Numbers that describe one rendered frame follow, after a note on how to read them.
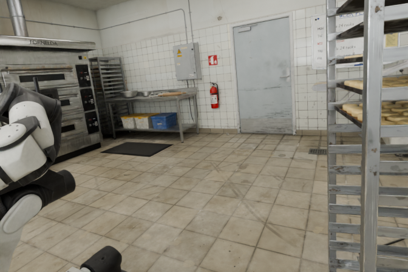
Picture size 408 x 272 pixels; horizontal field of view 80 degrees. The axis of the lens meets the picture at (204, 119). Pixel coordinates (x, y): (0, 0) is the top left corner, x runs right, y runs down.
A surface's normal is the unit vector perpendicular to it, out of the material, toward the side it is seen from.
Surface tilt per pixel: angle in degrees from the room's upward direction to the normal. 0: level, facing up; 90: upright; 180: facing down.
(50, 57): 90
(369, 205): 90
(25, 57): 90
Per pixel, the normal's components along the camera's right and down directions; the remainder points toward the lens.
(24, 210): 0.88, 0.00
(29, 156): 0.99, -0.11
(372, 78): -0.28, 0.20
